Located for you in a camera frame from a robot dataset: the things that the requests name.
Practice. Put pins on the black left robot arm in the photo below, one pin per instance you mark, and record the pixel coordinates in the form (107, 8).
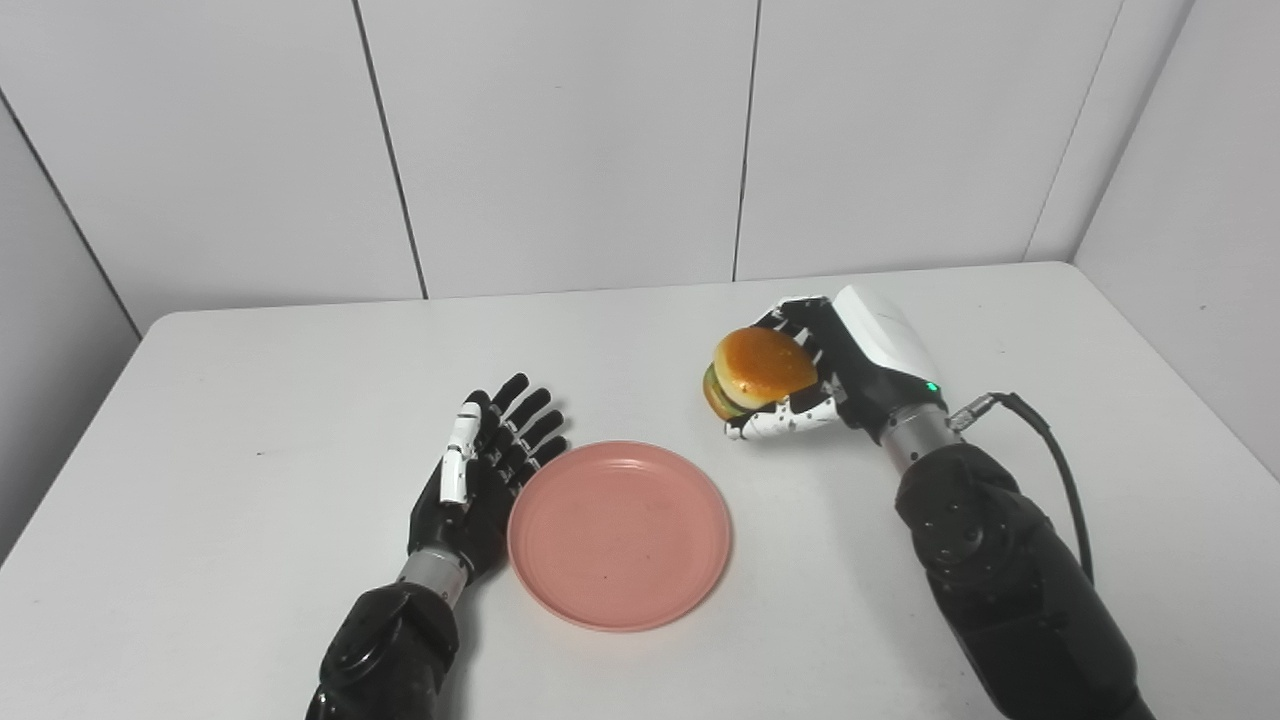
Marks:
(390, 650)

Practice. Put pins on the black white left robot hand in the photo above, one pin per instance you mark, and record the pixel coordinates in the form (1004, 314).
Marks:
(480, 500)

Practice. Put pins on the pink round plate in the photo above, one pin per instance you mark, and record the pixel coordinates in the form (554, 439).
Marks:
(620, 535)

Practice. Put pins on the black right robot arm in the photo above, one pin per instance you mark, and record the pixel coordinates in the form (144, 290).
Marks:
(1010, 580)

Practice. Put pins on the toy hamburger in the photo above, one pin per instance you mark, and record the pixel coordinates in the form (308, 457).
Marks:
(765, 365)

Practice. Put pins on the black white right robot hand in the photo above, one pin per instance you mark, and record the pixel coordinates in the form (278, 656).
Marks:
(880, 360)

